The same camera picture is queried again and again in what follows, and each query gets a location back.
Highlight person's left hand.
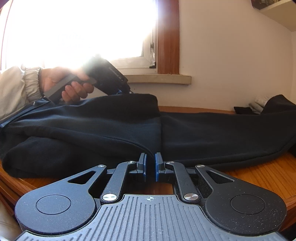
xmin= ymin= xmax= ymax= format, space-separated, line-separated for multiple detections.
xmin=38 ymin=67 xmax=94 ymax=103

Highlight black folded garment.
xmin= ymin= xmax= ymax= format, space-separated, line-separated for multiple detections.
xmin=234 ymin=106 xmax=256 ymax=115

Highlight brown wooden window frame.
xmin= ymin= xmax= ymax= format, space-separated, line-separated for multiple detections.
xmin=157 ymin=0 xmax=180 ymax=74

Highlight clear blind pull handle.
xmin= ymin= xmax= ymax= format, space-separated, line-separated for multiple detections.
xmin=149 ymin=42 xmax=156 ymax=68

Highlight person's left forearm grey sleeve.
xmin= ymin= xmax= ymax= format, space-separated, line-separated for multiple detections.
xmin=0 ymin=67 xmax=42 ymax=120

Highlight white patterned folded cloth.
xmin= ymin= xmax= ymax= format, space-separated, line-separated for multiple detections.
xmin=248 ymin=95 xmax=271 ymax=114

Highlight black Nike sweatpants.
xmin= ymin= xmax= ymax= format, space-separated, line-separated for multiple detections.
xmin=1 ymin=94 xmax=295 ymax=178

